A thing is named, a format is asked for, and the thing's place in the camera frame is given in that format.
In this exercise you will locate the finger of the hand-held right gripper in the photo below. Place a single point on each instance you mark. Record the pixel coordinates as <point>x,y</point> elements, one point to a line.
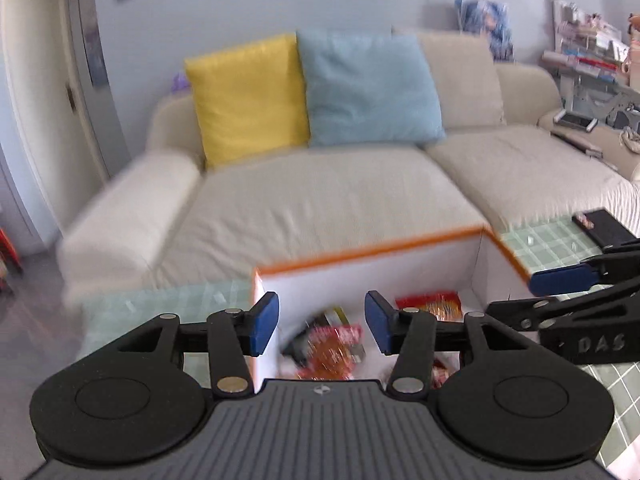
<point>510,312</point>
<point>562,280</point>

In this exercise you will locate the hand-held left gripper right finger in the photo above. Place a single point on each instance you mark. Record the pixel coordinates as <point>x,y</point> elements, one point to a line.
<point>379,324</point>

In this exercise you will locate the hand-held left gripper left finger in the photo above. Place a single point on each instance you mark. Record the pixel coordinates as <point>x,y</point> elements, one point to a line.
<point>263,324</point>

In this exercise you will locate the dark green snack packet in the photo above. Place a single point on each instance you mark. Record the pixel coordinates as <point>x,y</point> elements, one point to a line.
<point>300,340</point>

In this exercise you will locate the peanut packet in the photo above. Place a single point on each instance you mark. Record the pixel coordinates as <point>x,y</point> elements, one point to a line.
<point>332,355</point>

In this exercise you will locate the red crinkled snack packet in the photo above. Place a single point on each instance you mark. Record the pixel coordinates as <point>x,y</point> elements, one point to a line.
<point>435,306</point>

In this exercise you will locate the orange cardboard box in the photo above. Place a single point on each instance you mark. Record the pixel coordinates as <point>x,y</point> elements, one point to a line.
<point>400,265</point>

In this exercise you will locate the small round red packet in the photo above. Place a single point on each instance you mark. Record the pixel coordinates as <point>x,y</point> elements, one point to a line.
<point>441,374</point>

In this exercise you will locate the green checked tablecloth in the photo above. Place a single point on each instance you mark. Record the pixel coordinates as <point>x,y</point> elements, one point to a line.
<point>615,400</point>

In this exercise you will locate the black notebook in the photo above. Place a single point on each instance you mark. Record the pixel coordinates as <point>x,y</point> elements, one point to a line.
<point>607,227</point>

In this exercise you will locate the beige sofa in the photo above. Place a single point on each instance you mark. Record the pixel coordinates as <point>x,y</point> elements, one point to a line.
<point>310,210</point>

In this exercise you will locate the white cloth bag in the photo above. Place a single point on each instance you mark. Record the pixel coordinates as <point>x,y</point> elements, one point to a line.
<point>631,140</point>

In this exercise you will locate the smartphone with white case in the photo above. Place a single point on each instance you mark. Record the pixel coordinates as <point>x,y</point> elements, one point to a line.
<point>575,121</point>

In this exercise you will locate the beige pillow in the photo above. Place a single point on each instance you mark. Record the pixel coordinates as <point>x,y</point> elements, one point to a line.
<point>465,85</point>

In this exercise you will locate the yellow pillow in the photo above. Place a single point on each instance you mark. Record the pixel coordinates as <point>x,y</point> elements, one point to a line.
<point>250,100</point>

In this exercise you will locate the shelf with books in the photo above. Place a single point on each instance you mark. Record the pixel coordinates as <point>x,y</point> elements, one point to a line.
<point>590,55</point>

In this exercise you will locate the light blue pillow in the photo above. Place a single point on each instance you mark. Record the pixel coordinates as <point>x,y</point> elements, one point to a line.
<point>370,85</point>

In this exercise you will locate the purple toy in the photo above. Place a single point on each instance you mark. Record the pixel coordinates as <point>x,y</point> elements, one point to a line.
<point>181,84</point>

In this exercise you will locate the red and orange stools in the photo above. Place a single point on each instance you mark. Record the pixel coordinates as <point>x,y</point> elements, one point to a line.
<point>7,257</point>

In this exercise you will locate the cartoon print pillow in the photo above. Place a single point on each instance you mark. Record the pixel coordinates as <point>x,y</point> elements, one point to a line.
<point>487,25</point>

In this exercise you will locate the white door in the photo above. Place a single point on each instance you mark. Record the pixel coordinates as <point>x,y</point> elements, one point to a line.
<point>40,110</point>

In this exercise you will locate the small wall picture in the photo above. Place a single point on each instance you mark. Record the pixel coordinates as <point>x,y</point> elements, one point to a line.
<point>96,50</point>

